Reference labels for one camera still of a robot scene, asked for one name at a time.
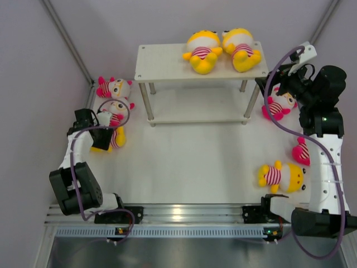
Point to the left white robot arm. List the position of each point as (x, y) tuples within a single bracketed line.
[(74, 184)]

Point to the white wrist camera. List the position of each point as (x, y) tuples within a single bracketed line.
[(299, 58), (104, 118)]

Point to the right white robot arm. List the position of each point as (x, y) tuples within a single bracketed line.
[(323, 130)]

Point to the white two-tier shelf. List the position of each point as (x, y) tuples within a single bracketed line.
[(173, 93)]

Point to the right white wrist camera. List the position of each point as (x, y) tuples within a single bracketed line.
[(299, 58)]

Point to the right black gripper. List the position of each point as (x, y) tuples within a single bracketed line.
[(281, 76)]

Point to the pink toy right glasses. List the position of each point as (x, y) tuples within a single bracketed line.
[(300, 152)]

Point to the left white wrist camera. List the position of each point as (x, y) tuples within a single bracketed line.
[(104, 118)]

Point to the aluminium front rail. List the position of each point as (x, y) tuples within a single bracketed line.
[(166, 214)]

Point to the pink toy top right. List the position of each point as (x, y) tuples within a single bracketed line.
[(280, 105)]

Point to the left aluminium frame post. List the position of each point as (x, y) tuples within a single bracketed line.
[(56, 20)]

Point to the grey slotted cable duct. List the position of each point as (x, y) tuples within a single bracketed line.
[(164, 232)]

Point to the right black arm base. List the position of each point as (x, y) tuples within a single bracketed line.
[(271, 209)]

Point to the pink toy top left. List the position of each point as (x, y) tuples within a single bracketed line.
[(114, 88)]

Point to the aluminium frame post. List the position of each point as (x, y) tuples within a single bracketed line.
[(56, 20), (326, 16)]

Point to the pink toy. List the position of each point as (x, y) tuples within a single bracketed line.
[(114, 88), (119, 111), (280, 105)]

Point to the right aluminium frame post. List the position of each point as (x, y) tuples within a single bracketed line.
[(326, 16)]

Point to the yellow toy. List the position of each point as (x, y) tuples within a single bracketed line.
[(118, 140), (238, 43), (287, 177), (203, 49)]

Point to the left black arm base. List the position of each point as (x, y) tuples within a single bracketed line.
[(121, 217)]

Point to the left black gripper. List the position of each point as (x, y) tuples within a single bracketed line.
[(104, 143)]

